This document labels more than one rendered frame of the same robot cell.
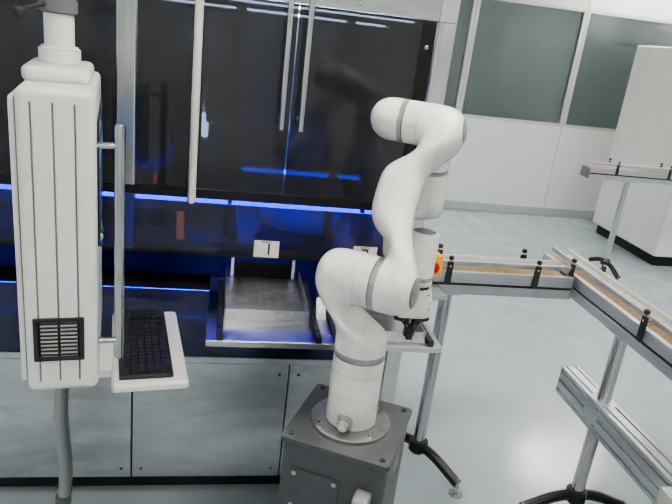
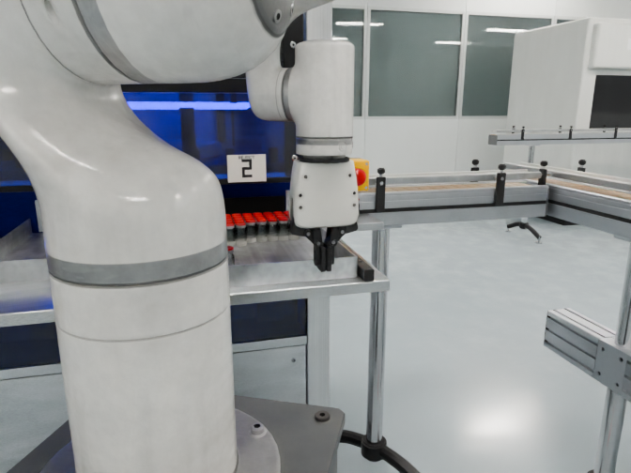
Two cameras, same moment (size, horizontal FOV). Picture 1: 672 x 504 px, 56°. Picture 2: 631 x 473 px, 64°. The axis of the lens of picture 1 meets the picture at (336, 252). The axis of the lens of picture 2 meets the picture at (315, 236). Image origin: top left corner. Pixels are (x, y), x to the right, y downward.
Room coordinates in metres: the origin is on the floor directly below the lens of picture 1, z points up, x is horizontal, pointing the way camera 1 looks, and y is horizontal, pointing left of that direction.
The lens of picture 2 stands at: (0.96, -0.19, 1.15)
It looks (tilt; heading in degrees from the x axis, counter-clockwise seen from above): 14 degrees down; 357
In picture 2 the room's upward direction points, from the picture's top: straight up
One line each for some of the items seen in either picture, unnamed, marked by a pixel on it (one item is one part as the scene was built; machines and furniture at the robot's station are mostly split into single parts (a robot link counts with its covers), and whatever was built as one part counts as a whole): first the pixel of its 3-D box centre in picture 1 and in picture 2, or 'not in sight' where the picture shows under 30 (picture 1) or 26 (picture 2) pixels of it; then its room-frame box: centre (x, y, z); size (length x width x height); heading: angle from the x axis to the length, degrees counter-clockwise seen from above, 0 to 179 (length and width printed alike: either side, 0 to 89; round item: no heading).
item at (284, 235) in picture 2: not in sight; (256, 231); (1.97, -0.12, 0.90); 0.18 x 0.02 x 0.05; 101
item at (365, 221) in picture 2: (425, 289); (349, 221); (2.21, -0.35, 0.87); 0.14 x 0.13 x 0.02; 11
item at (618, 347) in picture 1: (597, 420); (620, 375); (2.12, -1.07, 0.46); 0.09 x 0.09 x 0.77; 11
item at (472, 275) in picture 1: (486, 271); (430, 190); (2.36, -0.59, 0.92); 0.69 x 0.16 x 0.16; 101
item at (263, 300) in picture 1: (264, 293); (79, 241); (1.93, 0.22, 0.90); 0.34 x 0.26 x 0.04; 11
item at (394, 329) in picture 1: (372, 312); (262, 245); (1.89, -0.14, 0.90); 0.34 x 0.26 x 0.04; 11
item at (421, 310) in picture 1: (414, 298); (324, 189); (1.72, -0.24, 1.03); 0.10 x 0.08 x 0.11; 101
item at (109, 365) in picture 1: (133, 348); not in sight; (1.66, 0.56, 0.79); 0.45 x 0.28 x 0.03; 20
